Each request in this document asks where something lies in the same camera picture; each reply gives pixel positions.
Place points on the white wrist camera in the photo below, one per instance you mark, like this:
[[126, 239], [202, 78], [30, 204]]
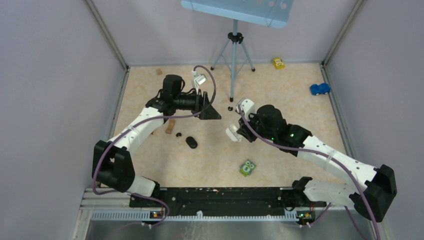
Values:
[[198, 79], [245, 107]]

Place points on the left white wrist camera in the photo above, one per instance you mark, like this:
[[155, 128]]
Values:
[[198, 79]]

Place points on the small wooden cube far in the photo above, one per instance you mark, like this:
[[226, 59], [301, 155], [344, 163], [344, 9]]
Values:
[[159, 71]]

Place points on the light blue tripod stand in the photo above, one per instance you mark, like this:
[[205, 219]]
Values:
[[235, 39]]

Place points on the blue toy car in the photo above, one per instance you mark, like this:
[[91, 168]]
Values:
[[320, 89]]

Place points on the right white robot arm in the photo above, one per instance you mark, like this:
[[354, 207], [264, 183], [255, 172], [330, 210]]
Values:
[[369, 189]]

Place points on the wooden arch block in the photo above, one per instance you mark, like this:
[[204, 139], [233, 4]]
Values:
[[170, 126]]

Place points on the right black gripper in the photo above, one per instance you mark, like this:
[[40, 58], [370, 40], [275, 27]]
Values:
[[244, 130]]

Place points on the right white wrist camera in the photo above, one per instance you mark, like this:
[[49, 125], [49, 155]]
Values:
[[245, 107]]

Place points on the green owl number block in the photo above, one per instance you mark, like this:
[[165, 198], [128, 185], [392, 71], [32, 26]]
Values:
[[247, 168]]

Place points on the light blue perforated board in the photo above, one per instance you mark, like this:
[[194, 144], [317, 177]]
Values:
[[270, 13]]

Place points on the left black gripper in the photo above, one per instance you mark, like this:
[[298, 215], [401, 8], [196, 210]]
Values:
[[201, 103]]

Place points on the black earbud charging case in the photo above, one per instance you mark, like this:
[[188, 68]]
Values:
[[191, 142]]

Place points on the white earbud charging case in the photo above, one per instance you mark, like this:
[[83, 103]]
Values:
[[231, 132]]

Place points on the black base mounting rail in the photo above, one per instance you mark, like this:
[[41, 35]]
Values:
[[227, 201]]

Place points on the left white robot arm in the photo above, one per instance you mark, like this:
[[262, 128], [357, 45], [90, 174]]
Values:
[[112, 160]]

